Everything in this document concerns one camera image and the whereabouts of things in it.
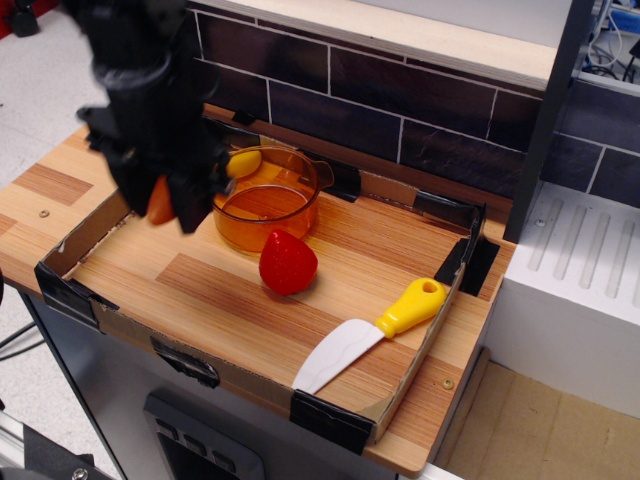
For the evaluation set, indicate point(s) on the grey oven control panel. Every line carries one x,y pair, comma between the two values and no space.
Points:
191,449

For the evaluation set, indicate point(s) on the red toy strawberry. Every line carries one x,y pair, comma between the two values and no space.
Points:
287,264

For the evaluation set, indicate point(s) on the yellow white toy knife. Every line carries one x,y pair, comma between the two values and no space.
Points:
421,301

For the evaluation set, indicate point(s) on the transparent orange pot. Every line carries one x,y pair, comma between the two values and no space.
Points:
281,194

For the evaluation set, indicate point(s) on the white toy sink drainboard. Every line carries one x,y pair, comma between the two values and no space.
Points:
567,312

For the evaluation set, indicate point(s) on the orange toy carrot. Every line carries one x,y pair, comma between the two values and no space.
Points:
160,209

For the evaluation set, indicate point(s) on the dark grey vertical post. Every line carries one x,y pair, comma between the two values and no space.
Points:
564,70

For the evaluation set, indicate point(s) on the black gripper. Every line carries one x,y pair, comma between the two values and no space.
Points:
153,126

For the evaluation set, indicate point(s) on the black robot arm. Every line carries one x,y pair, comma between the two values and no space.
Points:
137,37

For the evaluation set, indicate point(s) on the cardboard fence with black tape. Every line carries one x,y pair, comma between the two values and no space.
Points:
200,304

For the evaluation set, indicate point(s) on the yellow toy banana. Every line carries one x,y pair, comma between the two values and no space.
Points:
243,164

